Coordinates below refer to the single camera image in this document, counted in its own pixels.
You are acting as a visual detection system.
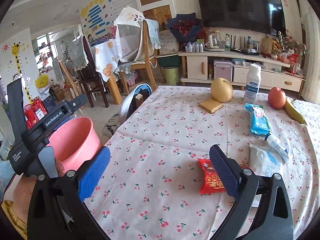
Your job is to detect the red flower bouquet navy wrap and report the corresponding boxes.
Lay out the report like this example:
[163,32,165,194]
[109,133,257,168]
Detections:
[166,12,203,44]

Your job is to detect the green waste bin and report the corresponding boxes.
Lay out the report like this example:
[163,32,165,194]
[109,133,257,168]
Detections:
[162,66,181,85]

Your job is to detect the pink plastic bucket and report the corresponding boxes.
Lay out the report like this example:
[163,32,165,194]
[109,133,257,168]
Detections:
[46,117,103,173]

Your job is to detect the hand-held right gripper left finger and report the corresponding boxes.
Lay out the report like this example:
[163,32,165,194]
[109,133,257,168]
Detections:
[27,146,111,240]

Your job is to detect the black flat television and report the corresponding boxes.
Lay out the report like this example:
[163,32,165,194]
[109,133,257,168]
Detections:
[194,0,287,37]

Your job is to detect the dried flower bunch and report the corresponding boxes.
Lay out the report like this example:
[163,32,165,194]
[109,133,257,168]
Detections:
[277,31,307,55]

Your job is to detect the white blue squeezed tube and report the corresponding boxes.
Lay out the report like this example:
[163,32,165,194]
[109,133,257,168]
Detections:
[264,134,293,161]

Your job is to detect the row of small silver bottles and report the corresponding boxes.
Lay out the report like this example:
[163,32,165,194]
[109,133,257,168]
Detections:
[186,42,204,52]

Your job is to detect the cream television cabinet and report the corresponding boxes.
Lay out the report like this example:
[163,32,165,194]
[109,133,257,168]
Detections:
[178,50,306,93]

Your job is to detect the red gift basket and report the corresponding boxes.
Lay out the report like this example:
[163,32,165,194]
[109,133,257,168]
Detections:
[287,54,302,74]

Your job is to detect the pink storage box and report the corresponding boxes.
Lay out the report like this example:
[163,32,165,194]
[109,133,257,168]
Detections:
[213,58,233,82]

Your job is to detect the giraffe wall sticker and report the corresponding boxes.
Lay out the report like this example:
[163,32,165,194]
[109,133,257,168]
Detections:
[2,41,34,105]

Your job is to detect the blue snack packet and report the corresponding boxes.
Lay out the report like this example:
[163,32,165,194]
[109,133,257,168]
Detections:
[244,103,272,135]

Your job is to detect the white plastic bottle blue label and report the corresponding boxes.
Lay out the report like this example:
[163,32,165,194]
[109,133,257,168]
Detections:
[244,64,262,104]

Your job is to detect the red gift boxes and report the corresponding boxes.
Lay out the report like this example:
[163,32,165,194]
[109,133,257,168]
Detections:
[24,98,48,130]

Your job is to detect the bag of oranges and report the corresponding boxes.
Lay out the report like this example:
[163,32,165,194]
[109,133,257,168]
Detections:
[271,52,288,63]

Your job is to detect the red snack packet gold print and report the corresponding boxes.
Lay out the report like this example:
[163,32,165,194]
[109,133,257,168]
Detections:
[197,157,227,195]

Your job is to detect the yellow shopping bag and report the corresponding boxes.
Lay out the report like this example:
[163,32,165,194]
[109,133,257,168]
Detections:
[35,72,52,88]

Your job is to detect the yellow banana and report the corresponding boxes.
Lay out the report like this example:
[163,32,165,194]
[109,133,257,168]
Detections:
[284,97,307,125]

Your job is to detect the cherry print tablecloth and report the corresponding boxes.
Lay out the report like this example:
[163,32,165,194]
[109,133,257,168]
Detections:
[86,85,316,240]

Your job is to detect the dark wooden chair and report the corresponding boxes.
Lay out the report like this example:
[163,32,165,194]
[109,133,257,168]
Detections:
[75,34,110,108]

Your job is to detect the brown paper snack bag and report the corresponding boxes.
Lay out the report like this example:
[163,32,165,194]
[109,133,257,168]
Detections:
[261,38,274,54]

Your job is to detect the white lace cloth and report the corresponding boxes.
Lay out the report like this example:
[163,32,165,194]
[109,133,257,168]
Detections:
[114,6,146,63]

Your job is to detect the white blue wet wipes pack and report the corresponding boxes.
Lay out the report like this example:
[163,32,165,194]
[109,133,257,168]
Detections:
[249,144,284,178]

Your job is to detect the yellow pear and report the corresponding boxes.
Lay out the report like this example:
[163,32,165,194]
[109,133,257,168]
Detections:
[210,77,233,103]

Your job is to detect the light wooden chair with cloths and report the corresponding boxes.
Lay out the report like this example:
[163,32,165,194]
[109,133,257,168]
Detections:
[114,17,160,104]

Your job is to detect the teal knit chair cover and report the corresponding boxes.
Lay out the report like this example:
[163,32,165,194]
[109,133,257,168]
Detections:
[145,19,161,50]

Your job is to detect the grey knit chair cover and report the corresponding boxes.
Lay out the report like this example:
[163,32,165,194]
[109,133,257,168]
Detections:
[67,34,89,72]

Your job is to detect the blue yellow wall poster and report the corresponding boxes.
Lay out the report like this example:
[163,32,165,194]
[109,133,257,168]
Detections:
[79,0,118,39]

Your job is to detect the person's left hand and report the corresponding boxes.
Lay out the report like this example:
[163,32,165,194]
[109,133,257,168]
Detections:
[12,157,65,222]

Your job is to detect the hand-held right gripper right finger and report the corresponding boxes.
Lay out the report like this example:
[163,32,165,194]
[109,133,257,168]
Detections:
[209,144,293,240]

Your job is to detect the white glass kettle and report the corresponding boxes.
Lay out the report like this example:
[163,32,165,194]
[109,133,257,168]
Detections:
[205,30,225,52]

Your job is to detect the white curtain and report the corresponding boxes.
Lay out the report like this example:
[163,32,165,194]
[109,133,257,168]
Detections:
[300,5,320,103]

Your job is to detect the white paper bag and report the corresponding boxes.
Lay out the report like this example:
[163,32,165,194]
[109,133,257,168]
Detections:
[159,30,180,55]

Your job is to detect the orange print tablecloth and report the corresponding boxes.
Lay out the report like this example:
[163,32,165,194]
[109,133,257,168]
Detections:
[91,39,120,82]

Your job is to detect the red apple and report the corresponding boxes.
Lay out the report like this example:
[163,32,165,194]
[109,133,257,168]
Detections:
[268,86,286,110]

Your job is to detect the blue grey backpack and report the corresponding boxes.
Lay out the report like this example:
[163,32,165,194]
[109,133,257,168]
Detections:
[120,84,153,127]

